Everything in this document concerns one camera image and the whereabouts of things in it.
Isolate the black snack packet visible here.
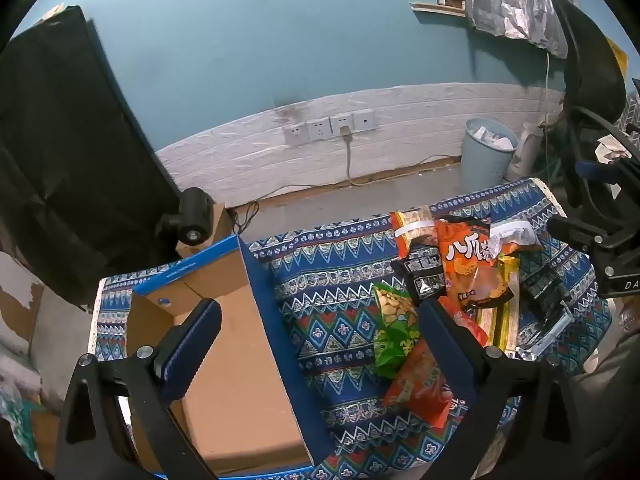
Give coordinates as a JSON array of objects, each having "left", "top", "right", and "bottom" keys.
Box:
[{"left": 391, "top": 255, "right": 447, "bottom": 306}]

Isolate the small cardboard box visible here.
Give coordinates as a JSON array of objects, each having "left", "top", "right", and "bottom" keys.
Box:
[{"left": 175, "top": 202, "right": 236, "bottom": 261}]

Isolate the white plug cable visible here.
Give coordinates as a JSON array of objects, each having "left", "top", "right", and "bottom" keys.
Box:
[{"left": 340, "top": 126, "right": 461, "bottom": 188}]

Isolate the short gold snack packet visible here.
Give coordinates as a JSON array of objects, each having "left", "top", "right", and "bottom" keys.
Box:
[{"left": 475, "top": 305, "right": 501, "bottom": 351}]

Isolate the silver foil snack packet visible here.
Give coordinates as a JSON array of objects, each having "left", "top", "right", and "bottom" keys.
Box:
[{"left": 515, "top": 260, "right": 573, "bottom": 358}]

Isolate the green snack bag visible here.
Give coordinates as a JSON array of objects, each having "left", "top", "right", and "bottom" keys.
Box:
[{"left": 372, "top": 282, "right": 423, "bottom": 380}]

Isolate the black cloth panel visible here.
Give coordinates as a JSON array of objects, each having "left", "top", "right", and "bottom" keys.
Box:
[{"left": 0, "top": 5, "right": 183, "bottom": 306}]

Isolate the yellow paper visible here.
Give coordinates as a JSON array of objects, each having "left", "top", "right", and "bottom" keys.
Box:
[{"left": 607, "top": 37, "right": 628, "bottom": 73}]

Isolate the large orange snack bag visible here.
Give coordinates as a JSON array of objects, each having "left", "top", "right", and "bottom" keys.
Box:
[{"left": 434, "top": 217, "right": 516, "bottom": 311}]

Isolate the black cylindrical device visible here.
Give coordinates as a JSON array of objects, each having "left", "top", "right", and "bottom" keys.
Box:
[{"left": 155, "top": 187, "right": 213, "bottom": 246}]

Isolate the black cable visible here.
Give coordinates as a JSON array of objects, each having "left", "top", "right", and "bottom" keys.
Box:
[{"left": 230, "top": 200, "right": 261, "bottom": 233}]

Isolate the orange white-striped peanut packet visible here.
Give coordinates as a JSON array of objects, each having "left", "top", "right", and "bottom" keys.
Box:
[{"left": 390, "top": 206, "right": 441, "bottom": 261}]

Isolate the white kettle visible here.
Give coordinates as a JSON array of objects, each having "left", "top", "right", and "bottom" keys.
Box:
[{"left": 507, "top": 122, "right": 543, "bottom": 181}]

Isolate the white and orange snack bag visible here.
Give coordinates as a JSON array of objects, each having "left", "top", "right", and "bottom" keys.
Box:
[{"left": 487, "top": 220, "right": 543, "bottom": 256}]

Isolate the silver foil curtain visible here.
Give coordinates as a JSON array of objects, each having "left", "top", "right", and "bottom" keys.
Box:
[{"left": 462, "top": 0, "right": 576, "bottom": 58}]

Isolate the red snack packet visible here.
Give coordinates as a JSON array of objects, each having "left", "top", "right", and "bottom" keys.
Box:
[{"left": 382, "top": 309, "right": 490, "bottom": 429}]

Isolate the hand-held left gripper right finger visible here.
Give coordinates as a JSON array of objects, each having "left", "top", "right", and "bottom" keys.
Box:
[{"left": 419, "top": 299, "right": 583, "bottom": 480}]

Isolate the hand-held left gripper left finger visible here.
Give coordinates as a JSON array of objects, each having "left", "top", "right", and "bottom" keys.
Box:
[{"left": 55, "top": 297, "right": 223, "bottom": 480}]

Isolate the crumpled white paper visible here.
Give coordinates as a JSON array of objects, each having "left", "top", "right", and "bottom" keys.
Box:
[{"left": 595, "top": 135, "right": 631, "bottom": 163}]

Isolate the teal patterned cloth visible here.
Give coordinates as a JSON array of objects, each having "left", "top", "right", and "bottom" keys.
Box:
[{"left": 0, "top": 375, "right": 38, "bottom": 461}]

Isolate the wooden wall shelf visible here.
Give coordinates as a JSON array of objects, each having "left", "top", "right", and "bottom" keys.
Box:
[{"left": 410, "top": 1, "right": 468, "bottom": 17}]

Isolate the light blue waste bin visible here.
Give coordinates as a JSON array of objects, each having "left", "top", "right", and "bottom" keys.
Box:
[{"left": 460, "top": 117, "right": 519, "bottom": 193}]

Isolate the blue-edged cardboard box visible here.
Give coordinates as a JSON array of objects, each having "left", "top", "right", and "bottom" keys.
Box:
[{"left": 125, "top": 234, "right": 333, "bottom": 478}]

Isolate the black office chair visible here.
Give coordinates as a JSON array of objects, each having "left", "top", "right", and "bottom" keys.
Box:
[{"left": 550, "top": 0, "right": 640, "bottom": 211}]

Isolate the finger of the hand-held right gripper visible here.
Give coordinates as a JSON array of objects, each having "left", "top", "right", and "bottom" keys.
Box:
[
  {"left": 546, "top": 216, "right": 636, "bottom": 261},
  {"left": 574, "top": 152, "right": 640, "bottom": 201}
]

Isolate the blue patterned tablecloth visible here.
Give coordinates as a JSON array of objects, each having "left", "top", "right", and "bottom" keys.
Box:
[{"left": 89, "top": 177, "right": 613, "bottom": 480}]

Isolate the long gold snack packet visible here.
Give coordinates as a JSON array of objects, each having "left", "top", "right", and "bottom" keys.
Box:
[{"left": 495, "top": 255, "right": 521, "bottom": 353}]

